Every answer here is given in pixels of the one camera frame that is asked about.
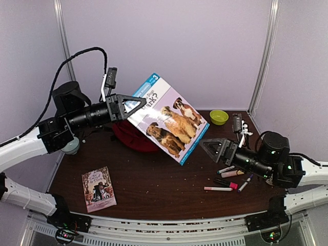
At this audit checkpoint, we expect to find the small pink illustrated book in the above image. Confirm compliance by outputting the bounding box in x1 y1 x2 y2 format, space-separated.
81 167 117 213

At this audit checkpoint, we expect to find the pink white marker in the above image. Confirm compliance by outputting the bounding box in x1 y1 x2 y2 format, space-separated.
203 187 233 192

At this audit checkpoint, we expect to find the lime green bowl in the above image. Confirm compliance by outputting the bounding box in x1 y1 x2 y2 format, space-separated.
210 110 229 126

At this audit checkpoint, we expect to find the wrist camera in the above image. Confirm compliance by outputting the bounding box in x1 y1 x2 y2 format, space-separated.
99 67 117 102
232 113 253 150

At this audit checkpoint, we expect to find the red backpack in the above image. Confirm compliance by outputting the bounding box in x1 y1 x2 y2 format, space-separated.
112 120 160 153

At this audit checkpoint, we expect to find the right aluminium frame post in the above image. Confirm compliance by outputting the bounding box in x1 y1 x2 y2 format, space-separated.
248 0 280 116

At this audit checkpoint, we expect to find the purple white marker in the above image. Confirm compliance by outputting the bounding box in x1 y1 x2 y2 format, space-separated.
237 174 254 193

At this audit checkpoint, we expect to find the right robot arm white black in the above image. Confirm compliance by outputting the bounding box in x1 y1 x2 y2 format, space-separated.
199 131 327 227

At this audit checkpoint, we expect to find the aluminium frame post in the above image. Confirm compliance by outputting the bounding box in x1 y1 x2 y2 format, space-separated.
248 0 280 116
53 0 76 80

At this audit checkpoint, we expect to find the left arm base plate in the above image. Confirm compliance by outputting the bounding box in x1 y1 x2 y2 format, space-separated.
46 213 92 233

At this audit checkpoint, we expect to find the patterned mug orange inside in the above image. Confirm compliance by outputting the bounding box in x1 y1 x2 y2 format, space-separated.
265 176 274 186

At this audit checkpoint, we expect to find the front aluminium rail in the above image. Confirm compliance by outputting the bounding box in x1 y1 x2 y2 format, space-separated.
20 202 316 246

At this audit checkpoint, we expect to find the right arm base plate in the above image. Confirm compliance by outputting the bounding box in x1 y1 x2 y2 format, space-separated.
245 212 290 232

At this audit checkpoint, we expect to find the beige highlighter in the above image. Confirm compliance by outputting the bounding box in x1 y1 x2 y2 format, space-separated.
221 170 244 178

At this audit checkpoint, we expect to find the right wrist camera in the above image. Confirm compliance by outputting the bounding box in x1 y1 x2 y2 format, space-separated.
232 113 253 150

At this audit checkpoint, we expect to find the left aluminium frame post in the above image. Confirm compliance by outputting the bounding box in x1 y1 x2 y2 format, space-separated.
53 0 76 80

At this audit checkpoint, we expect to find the pale blue ceramic bowl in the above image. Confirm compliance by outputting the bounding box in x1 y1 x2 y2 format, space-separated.
61 136 80 155

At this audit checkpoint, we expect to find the dog book Why Dogs Bark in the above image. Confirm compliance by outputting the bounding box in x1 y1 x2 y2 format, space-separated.
128 73 210 165

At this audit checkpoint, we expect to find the pink black highlighter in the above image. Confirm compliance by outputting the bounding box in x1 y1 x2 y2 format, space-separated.
213 178 238 190

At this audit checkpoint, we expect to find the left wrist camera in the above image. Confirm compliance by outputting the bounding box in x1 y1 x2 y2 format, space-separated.
99 67 117 102

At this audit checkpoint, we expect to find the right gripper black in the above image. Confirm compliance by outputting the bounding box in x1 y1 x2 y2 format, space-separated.
198 138 273 180

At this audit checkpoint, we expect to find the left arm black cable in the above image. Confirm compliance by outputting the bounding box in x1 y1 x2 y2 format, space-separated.
15 46 108 139

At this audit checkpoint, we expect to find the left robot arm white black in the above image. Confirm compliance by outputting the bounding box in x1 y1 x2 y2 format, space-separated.
1 81 146 228

